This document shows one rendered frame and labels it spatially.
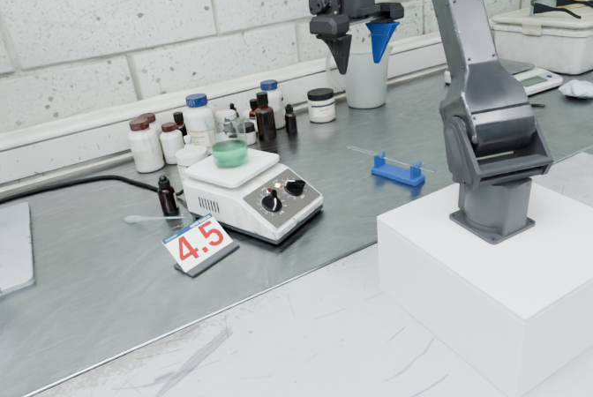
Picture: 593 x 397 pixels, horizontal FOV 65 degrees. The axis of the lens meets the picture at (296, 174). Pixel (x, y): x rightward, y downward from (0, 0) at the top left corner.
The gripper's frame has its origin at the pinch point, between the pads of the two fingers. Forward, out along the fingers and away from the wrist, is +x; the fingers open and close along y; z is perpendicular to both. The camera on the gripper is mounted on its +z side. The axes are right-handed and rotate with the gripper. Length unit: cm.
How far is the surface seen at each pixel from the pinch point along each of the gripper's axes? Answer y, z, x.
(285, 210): 24.9, -5.4, 19.4
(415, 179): 0.7, -12.3, 21.7
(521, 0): -112, 21, 6
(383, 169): 0.7, -5.4, 21.7
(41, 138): 43, 53, 14
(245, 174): 26.8, 1.2, 14.4
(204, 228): 35.4, 1.7, 20.2
